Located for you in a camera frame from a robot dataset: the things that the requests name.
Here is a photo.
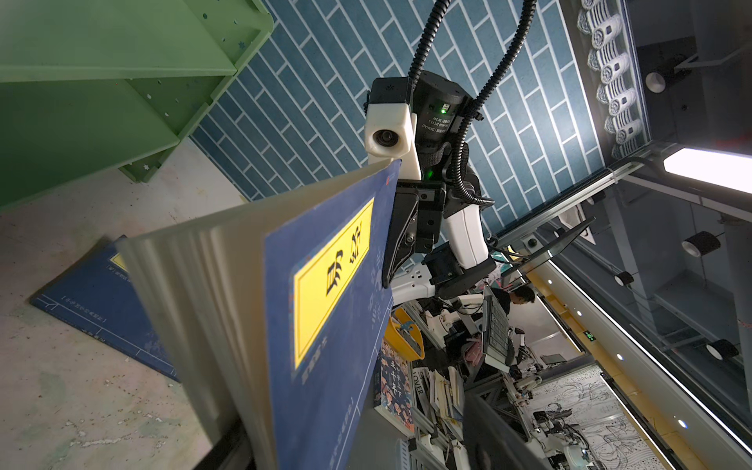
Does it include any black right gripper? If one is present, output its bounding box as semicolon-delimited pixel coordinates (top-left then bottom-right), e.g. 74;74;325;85
382;180;452;288

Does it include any blue book yellow label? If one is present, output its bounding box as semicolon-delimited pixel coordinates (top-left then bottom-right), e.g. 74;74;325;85
117;161;401;469

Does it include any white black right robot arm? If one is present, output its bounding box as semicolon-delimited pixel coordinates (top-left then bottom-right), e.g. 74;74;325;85
382;72;495;306

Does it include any blue book centre right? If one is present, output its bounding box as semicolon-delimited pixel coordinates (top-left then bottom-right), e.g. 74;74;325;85
29;242;178;380

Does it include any green two-tier shelf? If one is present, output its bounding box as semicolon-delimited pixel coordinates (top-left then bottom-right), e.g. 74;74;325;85
1;0;274;208

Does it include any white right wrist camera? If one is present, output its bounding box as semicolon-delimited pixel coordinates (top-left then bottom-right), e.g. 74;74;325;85
364;103;422;181

